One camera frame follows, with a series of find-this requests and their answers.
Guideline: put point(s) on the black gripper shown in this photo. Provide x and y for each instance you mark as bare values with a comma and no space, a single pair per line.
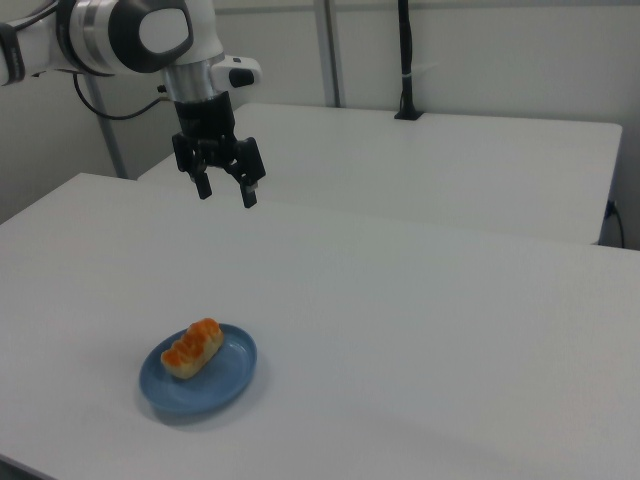
205,125

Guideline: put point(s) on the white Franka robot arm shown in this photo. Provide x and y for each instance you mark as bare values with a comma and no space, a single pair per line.
105,35

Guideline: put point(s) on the orange glazed bread loaf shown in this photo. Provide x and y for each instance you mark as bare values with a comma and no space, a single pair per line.
192,348

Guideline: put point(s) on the blue oval plate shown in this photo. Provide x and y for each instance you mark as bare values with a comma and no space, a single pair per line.
225,375

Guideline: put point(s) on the grey wall partition post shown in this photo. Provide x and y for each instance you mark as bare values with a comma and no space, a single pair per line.
334,52

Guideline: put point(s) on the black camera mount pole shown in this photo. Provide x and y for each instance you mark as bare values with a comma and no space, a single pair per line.
407,60

